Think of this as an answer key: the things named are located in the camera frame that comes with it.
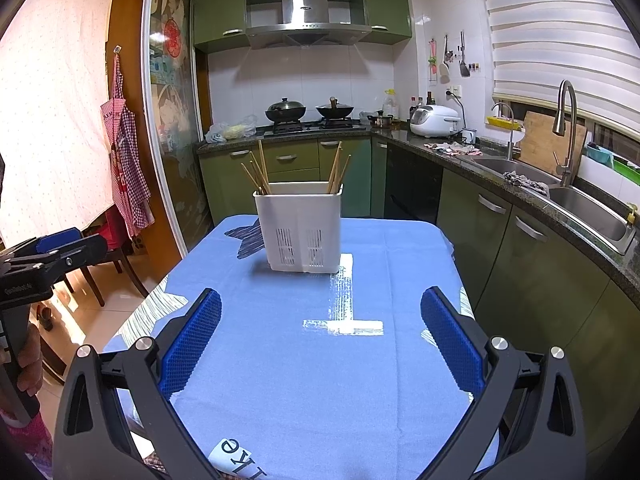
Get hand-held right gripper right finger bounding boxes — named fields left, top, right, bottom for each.
left=415, top=286, right=588, bottom=480

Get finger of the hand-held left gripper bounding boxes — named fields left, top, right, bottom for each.
left=0, top=227, right=83, bottom=261
left=9, top=234, right=109, bottom=287

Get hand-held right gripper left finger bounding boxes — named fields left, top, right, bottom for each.
left=52, top=287, right=223, bottom=480

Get white plastic utensil holder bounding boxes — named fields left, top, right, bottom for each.
left=253, top=181, right=345, bottom=275

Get person's left forearm pink sleeve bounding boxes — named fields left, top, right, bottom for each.
left=0, top=402, right=54, bottom=480

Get person's left hand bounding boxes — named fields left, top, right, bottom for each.
left=19, top=322, right=46, bottom=402

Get dark wooden chair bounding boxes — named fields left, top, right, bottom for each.
left=79, top=209, right=151, bottom=307

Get red checked apron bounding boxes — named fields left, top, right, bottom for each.
left=99, top=52, right=154, bottom=239

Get long green base cabinet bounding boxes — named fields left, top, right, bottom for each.
left=434, top=166, right=640, bottom=461

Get blue printed tablecloth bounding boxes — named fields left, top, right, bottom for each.
left=102, top=214, right=501, bottom=480

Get white dotted curtain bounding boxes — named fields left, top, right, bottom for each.
left=0, top=0, right=119, bottom=252

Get black built-in appliance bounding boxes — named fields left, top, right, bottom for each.
left=383, top=142, right=445, bottom=227

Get grey rag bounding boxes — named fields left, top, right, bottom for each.
left=502, top=169, right=551, bottom=199

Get decorated glass sliding door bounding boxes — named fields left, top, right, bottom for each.
left=144, top=0, right=211, bottom=257

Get dark granite countertop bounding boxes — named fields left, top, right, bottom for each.
left=196, top=127, right=640, bottom=306

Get patterned dishcloth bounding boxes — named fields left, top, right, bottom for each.
left=423, top=140, right=484, bottom=157

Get plastic bag with food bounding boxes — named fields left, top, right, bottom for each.
left=204, top=114, right=259, bottom=145

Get thin steel faucet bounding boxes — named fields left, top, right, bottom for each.
left=490, top=102, right=516, bottom=161

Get white rice cooker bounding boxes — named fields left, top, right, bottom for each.
left=408, top=104, right=462, bottom=140

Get wooden cutting board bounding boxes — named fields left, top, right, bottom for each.
left=519, top=109, right=589, bottom=176

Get yellow sponge tray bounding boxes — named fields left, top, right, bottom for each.
left=485, top=114, right=525, bottom=132

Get tall steel faucet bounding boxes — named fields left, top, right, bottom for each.
left=552, top=78, right=579, bottom=189

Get dark sauce bottles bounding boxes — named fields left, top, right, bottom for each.
left=408, top=90, right=436, bottom=116

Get green dish basket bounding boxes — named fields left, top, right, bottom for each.
left=584, top=143, right=640, bottom=182

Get black gas stove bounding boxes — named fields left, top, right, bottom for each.
left=262, top=118, right=369, bottom=136

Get black wok with lid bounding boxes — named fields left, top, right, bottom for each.
left=264, top=97, right=307, bottom=124

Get black wok with wooden knob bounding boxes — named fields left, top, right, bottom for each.
left=314, top=95, right=355, bottom=121

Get white rice paddle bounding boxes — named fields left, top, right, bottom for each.
left=438, top=34, right=451, bottom=85

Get black spatula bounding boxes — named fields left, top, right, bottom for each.
left=457, top=30, right=473, bottom=79

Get white window blinds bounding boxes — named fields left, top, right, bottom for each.
left=472, top=0, right=640, bottom=127

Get steel range hood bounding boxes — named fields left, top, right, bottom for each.
left=244, top=0, right=374, bottom=50

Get green wall cabinet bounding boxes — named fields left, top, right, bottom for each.
left=362, top=0, right=414, bottom=46
left=193, top=0, right=247, bottom=55

